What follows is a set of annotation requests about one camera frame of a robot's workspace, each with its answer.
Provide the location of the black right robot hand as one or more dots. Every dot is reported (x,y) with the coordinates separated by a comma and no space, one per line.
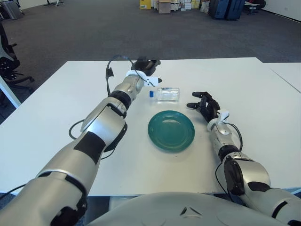
(209,107)

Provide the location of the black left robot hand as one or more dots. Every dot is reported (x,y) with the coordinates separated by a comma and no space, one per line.
(144,66)

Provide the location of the clear plastic bottle blue cap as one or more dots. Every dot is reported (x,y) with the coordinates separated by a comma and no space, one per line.
(168,94)

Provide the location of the green round plate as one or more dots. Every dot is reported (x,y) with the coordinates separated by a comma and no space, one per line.
(170,131)

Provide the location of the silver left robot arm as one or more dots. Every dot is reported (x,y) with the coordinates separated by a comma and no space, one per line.
(105,127)

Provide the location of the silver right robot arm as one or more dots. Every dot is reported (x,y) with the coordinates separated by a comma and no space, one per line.
(254,169)

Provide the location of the brown cardboard box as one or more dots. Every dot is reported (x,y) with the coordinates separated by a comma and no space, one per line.
(164,7)

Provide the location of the yellow box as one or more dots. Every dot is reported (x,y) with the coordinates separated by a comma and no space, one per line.
(145,4)

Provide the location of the stack of white boxes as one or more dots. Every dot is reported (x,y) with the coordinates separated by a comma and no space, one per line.
(185,4)

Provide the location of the pale yellow boxes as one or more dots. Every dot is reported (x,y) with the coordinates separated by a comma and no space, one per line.
(195,3)

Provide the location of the white plastic bag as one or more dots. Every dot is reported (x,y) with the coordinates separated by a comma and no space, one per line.
(204,7)

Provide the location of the white adjacent table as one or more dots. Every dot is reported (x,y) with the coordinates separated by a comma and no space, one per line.
(289,74)

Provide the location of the blue suitcase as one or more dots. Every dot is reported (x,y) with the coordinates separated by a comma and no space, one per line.
(221,9)

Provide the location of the dark navy suitcase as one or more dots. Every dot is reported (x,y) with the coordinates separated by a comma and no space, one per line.
(235,9)

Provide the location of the black chair base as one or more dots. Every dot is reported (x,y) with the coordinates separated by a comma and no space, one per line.
(54,2)

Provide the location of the grey robot torso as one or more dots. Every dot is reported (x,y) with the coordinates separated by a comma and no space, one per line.
(164,209)

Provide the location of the black mesh office chair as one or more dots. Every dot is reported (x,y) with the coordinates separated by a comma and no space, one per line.
(7,67)

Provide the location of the white side desk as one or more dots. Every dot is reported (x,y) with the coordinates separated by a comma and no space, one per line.
(9,93)

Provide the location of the grey cabinet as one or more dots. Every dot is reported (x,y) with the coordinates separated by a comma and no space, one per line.
(10,10)

